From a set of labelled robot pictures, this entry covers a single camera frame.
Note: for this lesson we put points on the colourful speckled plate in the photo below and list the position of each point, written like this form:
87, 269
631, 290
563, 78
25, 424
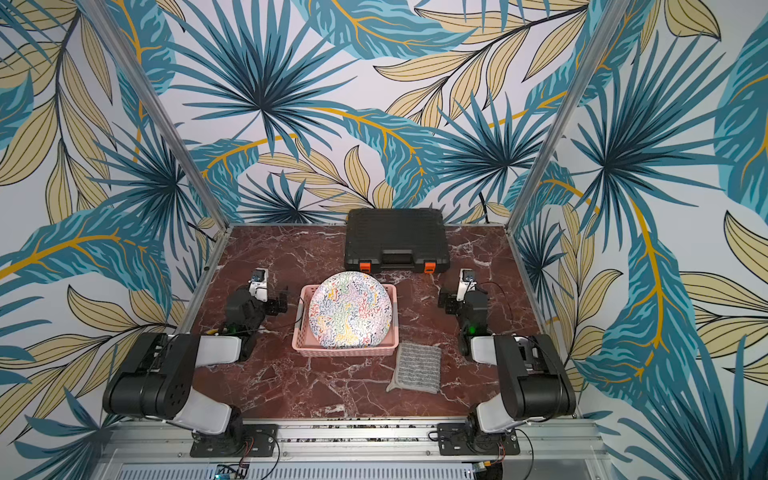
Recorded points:
350, 310

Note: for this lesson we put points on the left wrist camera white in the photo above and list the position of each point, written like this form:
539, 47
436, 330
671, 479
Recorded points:
258, 284

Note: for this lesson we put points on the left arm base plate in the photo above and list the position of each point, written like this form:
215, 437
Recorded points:
248, 440

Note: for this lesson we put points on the black tool case orange latches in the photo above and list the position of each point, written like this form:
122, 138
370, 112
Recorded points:
396, 239

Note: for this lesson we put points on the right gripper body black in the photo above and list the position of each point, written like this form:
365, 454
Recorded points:
452, 302

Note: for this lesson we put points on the grey striped cloth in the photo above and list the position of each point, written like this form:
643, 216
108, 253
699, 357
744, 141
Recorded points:
418, 368

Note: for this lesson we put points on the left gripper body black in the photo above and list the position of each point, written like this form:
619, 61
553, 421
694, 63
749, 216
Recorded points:
274, 302

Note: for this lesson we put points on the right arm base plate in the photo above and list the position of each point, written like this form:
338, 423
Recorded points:
459, 439

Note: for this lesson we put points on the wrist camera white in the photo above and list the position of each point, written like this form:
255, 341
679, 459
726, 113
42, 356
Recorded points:
258, 284
467, 283

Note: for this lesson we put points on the pink plastic basket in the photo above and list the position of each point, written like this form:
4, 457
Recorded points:
306, 344

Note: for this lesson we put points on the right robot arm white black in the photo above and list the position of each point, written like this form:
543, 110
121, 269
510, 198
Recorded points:
533, 384

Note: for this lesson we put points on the aluminium frame post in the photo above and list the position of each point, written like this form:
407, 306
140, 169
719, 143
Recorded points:
582, 76
111, 35

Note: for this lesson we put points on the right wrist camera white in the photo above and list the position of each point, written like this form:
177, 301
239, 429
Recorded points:
467, 283

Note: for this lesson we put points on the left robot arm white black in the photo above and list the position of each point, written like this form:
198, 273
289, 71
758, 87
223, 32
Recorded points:
155, 381

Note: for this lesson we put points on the aluminium front rail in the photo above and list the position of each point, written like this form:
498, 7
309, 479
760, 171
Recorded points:
371, 448

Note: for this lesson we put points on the left aluminium frame post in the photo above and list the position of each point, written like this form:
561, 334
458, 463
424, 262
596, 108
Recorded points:
111, 35

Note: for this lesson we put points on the right aluminium frame post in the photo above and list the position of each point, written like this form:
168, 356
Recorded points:
582, 76

